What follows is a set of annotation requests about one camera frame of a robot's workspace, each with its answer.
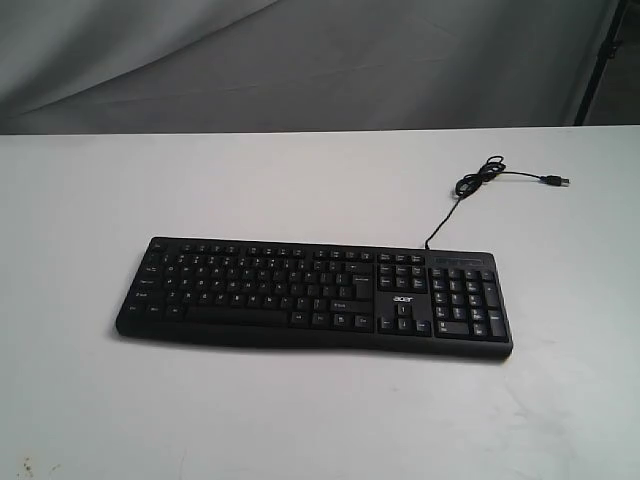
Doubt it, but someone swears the black keyboard USB cable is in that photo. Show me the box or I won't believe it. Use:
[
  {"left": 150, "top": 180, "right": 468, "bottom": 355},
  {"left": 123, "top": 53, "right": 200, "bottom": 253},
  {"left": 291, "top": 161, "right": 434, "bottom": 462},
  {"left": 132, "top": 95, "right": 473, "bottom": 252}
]
[{"left": 424, "top": 155, "right": 573, "bottom": 250}]

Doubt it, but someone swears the black stand pole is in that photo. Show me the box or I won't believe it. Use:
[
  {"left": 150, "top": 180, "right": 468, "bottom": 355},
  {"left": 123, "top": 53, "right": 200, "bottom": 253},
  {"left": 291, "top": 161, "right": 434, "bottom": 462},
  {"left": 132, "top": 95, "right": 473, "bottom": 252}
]
[{"left": 573, "top": 0, "right": 630, "bottom": 127}]

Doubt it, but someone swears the grey backdrop cloth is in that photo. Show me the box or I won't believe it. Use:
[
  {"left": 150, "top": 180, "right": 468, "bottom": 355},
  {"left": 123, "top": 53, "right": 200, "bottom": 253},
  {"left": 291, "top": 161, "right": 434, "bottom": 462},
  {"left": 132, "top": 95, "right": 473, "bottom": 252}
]
[{"left": 1, "top": 1, "right": 615, "bottom": 134}]

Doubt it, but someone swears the black Acer keyboard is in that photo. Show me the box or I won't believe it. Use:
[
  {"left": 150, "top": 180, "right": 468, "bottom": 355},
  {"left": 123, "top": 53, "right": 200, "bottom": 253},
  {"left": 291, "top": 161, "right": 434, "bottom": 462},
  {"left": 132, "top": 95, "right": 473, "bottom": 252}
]
[{"left": 115, "top": 237, "right": 513, "bottom": 359}]

